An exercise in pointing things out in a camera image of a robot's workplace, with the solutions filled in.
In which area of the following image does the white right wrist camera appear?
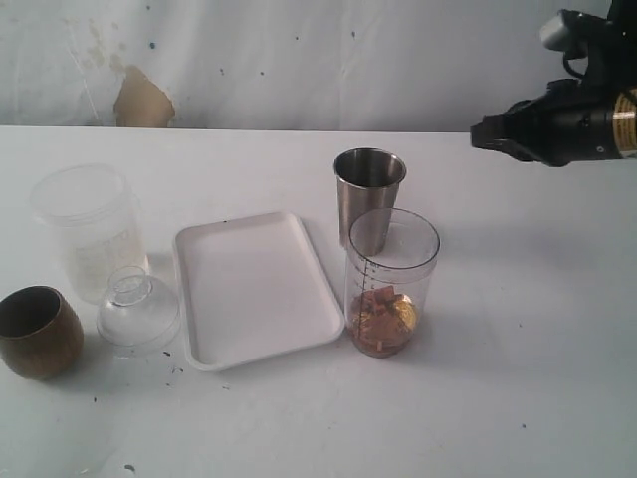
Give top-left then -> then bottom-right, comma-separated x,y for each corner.
539,9 -> 581,53

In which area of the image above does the stainless steel cup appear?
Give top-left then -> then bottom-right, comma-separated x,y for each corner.
333,147 -> 407,256

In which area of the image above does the clear plastic jar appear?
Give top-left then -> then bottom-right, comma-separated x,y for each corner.
30,163 -> 148,305

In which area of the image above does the clear dome shaker lid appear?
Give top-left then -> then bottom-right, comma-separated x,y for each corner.
97,266 -> 180,358

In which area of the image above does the brown wooden cup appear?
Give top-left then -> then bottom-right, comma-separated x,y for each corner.
1,285 -> 84,380

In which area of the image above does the gold foil ball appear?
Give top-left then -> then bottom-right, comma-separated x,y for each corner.
393,294 -> 419,333

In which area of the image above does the white rectangular tray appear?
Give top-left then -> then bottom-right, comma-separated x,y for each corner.
173,211 -> 344,372

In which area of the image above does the wooden cubes pile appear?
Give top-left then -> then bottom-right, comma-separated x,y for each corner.
347,286 -> 414,358

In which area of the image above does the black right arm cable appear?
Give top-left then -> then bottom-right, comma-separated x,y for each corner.
559,12 -> 613,81

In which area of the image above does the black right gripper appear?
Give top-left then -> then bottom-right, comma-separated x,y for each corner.
470,80 -> 620,167

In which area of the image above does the clear measuring cup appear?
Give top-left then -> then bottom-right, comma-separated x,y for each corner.
343,208 -> 441,339

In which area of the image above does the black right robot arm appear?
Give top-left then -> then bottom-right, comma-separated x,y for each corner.
470,1 -> 636,167

